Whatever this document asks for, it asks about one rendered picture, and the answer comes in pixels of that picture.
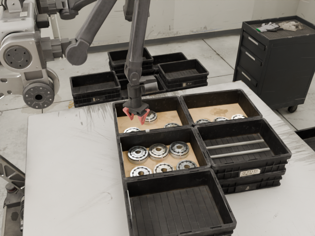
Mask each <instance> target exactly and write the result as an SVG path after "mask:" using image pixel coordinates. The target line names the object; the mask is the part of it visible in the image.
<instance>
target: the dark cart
mask: <svg viewBox="0 0 315 236"><path fill-rule="evenodd" d="M286 21H289V22H295V23H298V22H300V23H301V24H302V26H303V27H304V29H297V30H296V31H291V30H285V29H284V30H282V29H278V30H277V31H263V32H259V31H258V30H257V29H256V28H260V27H261V26H262V24H264V23H265V24H266V25H268V24H269V22H271V23H272V24H274V23H275V25H278V24H279V23H281V22H286ZM314 73H315V24H313V23H311V22H309V21H307V20H305V19H303V18H301V17H299V16H297V15H293V16H285V17H277V18H269V19H260V20H252V21H244V22H242V28H241V34H240V41H239V47H238V52H237V58H236V63H235V69H234V75H233V81H241V80H242V81H243V82H244V83H245V84H246V85H247V86H248V87H249V88H250V89H251V90H252V91H253V92H254V93H255V94H256V95H257V96H258V97H259V98H260V99H261V100H262V101H263V102H265V103H266V104H267V105H268V106H269V107H270V108H271V109H272V110H276V109H281V108H285V107H288V111H289V112H290V113H293V112H295V111H296V110H297V107H298V105H300V104H304V102H305V99H306V96H307V93H308V90H309V87H310V84H311V81H312V79H313V76H314Z"/></svg>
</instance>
